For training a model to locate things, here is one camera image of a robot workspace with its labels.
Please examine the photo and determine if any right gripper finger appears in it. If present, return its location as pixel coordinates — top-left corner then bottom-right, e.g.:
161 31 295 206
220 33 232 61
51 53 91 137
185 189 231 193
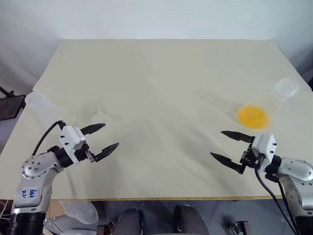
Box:
221 130 255 143
210 152 246 175

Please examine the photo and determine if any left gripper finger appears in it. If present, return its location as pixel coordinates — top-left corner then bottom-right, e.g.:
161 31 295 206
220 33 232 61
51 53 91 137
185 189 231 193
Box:
93 142 120 164
80 122 107 136

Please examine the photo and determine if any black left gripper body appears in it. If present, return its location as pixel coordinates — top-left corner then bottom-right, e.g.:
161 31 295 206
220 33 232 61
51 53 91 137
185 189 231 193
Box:
73 142 97 164

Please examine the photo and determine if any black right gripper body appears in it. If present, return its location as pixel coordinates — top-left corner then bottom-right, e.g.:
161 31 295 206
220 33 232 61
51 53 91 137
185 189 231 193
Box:
240 142 266 170

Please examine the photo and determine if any clear plastic funnel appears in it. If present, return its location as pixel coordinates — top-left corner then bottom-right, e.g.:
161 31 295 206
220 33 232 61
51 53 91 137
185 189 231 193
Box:
90 109 112 124

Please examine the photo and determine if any flask with orange liquid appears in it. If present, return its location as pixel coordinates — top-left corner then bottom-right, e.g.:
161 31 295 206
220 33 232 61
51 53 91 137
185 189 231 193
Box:
236 77 300 130
25 92 76 134

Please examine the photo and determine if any white plastic bag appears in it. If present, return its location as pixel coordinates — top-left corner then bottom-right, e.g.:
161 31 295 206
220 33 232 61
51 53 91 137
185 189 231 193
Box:
60 200 98 225

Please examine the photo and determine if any black mesh panel stand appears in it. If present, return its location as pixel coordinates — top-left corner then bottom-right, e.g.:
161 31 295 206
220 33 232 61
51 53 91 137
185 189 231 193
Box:
0 85 26 121

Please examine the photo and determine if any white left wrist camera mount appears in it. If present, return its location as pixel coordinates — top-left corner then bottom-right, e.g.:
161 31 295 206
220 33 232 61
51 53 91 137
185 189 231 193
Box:
58 125 87 164

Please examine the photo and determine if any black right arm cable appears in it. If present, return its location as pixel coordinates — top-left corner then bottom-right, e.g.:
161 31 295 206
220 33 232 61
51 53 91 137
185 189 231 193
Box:
254 167 299 235
277 180 298 231

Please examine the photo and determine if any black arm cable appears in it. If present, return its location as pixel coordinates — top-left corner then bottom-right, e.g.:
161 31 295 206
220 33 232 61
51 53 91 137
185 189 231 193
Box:
277 180 298 231
254 167 299 235
31 120 67 157

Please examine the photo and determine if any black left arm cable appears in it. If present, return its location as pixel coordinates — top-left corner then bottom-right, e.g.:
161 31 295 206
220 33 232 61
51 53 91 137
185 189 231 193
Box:
31 120 67 157

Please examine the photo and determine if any grey metal bracket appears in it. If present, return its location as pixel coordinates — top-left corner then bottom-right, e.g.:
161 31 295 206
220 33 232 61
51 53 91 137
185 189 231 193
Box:
43 215 67 235

